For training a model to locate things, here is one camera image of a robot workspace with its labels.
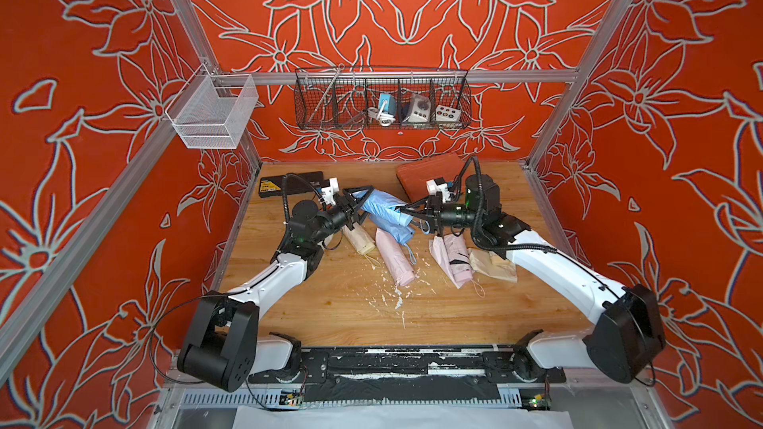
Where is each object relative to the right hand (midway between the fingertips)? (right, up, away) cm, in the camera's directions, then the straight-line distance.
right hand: (398, 215), depth 67 cm
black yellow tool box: (-25, +8, +4) cm, 26 cm away
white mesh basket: (-58, +27, +22) cm, 67 cm away
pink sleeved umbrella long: (+1, -14, +22) cm, 26 cm away
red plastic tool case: (+9, +11, +42) cm, 45 cm away
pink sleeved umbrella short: (+20, -15, +22) cm, 34 cm away
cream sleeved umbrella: (-10, -10, +26) cm, 29 cm away
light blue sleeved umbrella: (+3, -7, +28) cm, 29 cm away
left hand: (-5, +5, +6) cm, 9 cm away
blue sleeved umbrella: (-3, +2, +2) cm, 4 cm away
